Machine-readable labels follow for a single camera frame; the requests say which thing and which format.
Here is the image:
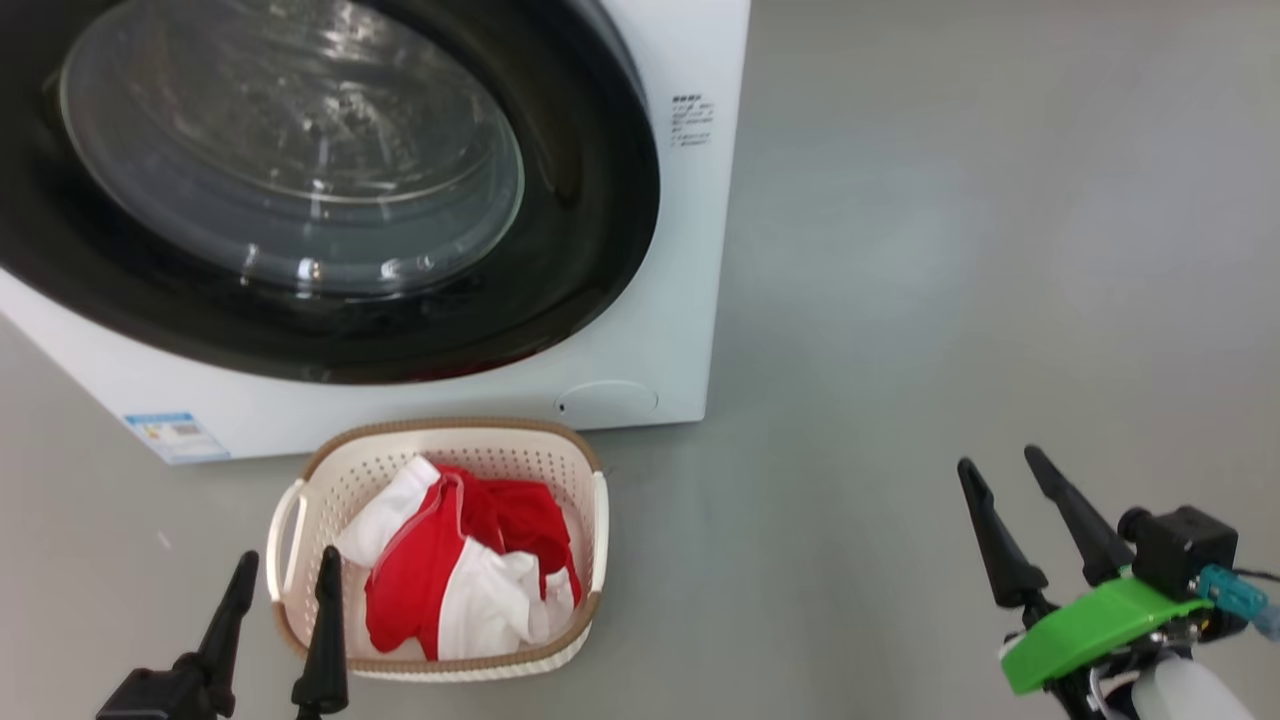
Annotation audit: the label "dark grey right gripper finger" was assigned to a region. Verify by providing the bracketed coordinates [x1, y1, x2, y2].
[1023, 444, 1136, 588]
[956, 457, 1050, 609]

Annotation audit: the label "blue energy label sticker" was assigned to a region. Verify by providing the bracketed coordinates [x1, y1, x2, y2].
[123, 411, 232, 465]

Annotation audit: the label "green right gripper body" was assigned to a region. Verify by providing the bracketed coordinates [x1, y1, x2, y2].
[1000, 575, 1251, 696]

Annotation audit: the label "red and white clothes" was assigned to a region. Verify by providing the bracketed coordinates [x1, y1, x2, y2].
[333, 455, 583, 663]

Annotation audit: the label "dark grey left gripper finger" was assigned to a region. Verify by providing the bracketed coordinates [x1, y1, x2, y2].
[291, 545, 350, 719]
[195, 550, 260, 719]

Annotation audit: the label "teal right camera cable plug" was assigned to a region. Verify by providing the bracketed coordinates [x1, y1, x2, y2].
[1195, 563, 1280, 641]

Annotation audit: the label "washing machine glass door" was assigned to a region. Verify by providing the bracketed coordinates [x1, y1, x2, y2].
[0, 0, 662, 386]

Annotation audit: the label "white washing machine body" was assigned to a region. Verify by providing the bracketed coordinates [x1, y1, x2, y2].
[0, 0, 752, 466]

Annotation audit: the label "cream perforated basket brown rim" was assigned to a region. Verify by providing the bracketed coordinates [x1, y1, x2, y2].
[265, 417, 610, 684]

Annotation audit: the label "round white filter cover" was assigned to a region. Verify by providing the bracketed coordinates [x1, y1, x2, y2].
[555, 380, 660, 426]

